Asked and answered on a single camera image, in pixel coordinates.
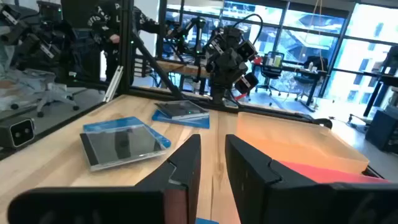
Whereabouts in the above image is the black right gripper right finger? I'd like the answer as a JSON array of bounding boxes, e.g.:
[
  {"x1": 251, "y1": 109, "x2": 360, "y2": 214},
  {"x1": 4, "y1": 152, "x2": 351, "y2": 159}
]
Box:
[{"x1": 225, "y1": 134, "x2": 398, "y2": 224}]

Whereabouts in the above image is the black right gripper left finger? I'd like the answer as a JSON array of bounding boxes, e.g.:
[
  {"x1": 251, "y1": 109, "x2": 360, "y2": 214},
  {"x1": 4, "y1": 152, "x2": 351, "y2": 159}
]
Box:
[{"x1": 7, "y1": 134, "x2": 202, "y2": 224}]

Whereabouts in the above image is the blue transparent plastic bag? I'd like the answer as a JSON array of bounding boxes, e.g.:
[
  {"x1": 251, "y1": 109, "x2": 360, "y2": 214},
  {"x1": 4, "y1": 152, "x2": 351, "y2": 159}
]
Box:
[{"x1": 83, "y1": 116, "x2": 172, "y2": 149}]

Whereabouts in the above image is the translucent pink plastic bin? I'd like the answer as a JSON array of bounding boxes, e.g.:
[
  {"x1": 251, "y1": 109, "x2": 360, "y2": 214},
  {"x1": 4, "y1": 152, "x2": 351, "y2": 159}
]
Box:
[{"x1": 279, "y1": 161, "x2": 390, "y2": 185}]

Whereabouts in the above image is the translucent orange plastic bin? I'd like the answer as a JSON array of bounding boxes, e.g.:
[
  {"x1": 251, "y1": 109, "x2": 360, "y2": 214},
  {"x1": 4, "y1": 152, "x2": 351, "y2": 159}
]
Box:
[{"x1": 235, "y1": 111, "x2": 370, "y2": 175}]

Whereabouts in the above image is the far clear blue CD case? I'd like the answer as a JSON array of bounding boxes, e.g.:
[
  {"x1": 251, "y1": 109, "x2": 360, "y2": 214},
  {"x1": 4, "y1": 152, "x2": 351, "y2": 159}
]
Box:
[{"x1": 154, "y1": 100, "x2": 210, "y2": 121}]

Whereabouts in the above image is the black storage cabinet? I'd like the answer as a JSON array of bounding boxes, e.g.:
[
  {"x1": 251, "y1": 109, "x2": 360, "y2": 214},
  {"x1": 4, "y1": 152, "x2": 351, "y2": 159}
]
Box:
[{"x1": 364, "y1": 105, "x2": 398, "y2": 154}]

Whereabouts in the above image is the black office desk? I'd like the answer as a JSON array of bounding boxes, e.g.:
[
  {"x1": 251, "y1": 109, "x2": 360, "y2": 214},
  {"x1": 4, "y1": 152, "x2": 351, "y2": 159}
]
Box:
[{"x1": 251, "y1": 62, "x2": 330, "y2": 107}]

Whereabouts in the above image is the white office chair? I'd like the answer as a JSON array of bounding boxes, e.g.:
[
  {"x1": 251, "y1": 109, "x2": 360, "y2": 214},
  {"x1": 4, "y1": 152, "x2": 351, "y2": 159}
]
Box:
[{"x1": 9, "y1": 70, "x2": 81, "y2": 118}]

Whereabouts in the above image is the wooden background table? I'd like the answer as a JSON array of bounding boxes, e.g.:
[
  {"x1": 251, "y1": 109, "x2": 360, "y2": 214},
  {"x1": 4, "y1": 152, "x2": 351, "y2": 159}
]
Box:
[{"x1": 155, "y1": 58, "x2": 213, "y2": 79}]

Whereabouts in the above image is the person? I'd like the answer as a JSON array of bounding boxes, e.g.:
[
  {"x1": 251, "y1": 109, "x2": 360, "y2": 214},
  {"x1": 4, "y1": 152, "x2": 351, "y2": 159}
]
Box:
[{"x1": 86, "y1": 0, "x2": 161, "y2": 82}]

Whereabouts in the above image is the grey table-level camera box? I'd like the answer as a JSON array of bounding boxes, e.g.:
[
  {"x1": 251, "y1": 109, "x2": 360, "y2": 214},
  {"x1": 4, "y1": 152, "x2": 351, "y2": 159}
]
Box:
[{"x1": 0, "y1": 116, "x2": 36, "y2": 149}]

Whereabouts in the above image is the black metal frame post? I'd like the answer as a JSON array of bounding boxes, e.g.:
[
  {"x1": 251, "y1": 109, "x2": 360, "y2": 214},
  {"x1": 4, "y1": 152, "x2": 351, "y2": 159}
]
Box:
[{"x1": 119, "y1": 0, "x2": 135, "y2": 95}]

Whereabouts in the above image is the black cable loop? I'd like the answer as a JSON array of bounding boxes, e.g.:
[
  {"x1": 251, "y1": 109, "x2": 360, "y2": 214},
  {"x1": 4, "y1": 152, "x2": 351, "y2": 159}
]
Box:
[{"x1": 232, "y1": 13, "x2": 264, "y2": 45}]

